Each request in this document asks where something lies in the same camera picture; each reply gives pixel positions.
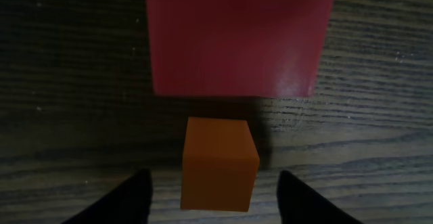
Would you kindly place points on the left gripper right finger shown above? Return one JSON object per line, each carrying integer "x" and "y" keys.
{"x": 304, "y": 205}

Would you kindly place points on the orange cube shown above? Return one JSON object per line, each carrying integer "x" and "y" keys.
{"x": 218, "y": 164}

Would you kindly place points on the red cube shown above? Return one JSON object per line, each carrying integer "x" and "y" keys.
{"x": 236, "y": 38}

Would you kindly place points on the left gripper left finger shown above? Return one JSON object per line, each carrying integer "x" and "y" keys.
{"x": 125, "y": 203}

